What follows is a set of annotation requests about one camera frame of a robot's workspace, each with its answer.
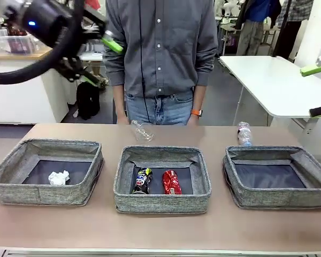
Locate person in grey shirt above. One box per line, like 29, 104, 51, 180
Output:
103, 0, 219, 126

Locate clear plastic bottle blue cap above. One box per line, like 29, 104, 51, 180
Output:
237, 122, 254, 147

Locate background person khaki trousers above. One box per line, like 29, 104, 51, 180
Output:
235, 0, 283, 56

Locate white paper ball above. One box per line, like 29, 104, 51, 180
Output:
48, 170, 70, 186

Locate crushed dark blue can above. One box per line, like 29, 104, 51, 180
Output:
132, 167, 153, 194

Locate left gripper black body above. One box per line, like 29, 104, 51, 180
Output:
21, 0, 83, 49

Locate white cabinet wooden top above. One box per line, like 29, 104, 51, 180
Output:
0, 40, 70, 125

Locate black backpack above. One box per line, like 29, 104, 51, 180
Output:
76, 81, 101, 121

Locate person's right forearm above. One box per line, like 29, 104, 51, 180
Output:
112, 84, 126, 115

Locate clear plastic storage box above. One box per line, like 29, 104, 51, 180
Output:
0, 28, 40, 54

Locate person's right hand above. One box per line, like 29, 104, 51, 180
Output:
116, 112, 131, 125

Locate clear plastic cup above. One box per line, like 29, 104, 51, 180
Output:
130, 119, 155, 142

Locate grey fabric basket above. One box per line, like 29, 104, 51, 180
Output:
0, 138, 104, 207
113, 146, 212, 214
222, 145, 321, 209

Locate crushed red can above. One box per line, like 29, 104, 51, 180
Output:
162, 169, 182, 195

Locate thin black hanging cable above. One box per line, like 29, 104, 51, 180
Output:
139, 0, 150, 124

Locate person's left forearm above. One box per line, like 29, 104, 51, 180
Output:
192, 85, 206, 111

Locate background person plaid shirt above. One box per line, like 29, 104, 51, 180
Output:
274, 0, 315, 58

